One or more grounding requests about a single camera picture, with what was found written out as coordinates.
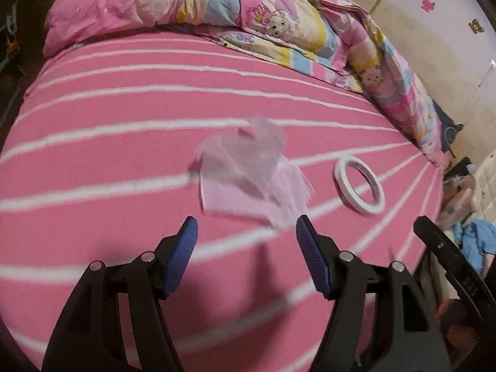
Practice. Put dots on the white tape roll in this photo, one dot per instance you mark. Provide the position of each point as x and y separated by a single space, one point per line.
341 178

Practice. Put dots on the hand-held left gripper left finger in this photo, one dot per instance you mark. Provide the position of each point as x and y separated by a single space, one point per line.
182 255

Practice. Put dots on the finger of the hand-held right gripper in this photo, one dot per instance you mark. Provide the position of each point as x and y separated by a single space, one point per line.
465 275

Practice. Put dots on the dark shelf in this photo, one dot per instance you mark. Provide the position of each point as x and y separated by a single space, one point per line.
9 38

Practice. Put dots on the pink striped bed sheet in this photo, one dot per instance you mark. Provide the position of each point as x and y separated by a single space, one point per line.
116 124

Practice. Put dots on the dark blue cloth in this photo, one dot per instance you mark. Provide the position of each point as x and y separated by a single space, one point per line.
451 131

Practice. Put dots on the white padded stool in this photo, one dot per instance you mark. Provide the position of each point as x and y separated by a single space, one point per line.
488 186

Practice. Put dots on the clear plastic wrapper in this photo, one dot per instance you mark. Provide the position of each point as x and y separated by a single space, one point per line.
248 170

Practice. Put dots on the brown bear wall sticker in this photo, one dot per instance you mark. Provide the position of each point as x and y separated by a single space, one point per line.
476 26

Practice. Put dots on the pink wall sticker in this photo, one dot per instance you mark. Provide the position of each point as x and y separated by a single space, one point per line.
427 4

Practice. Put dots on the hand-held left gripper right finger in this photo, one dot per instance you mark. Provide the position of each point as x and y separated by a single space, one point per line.
314 255

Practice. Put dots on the pink cartoon quilt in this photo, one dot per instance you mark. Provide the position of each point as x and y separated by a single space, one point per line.
116 4

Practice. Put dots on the light blue cloth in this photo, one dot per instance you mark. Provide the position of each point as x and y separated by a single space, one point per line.
476 240

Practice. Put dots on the white thin wall strip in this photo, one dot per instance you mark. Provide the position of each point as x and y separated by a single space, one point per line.
486 73

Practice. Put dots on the pale clothes pile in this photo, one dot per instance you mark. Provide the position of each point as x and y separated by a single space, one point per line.
455 197

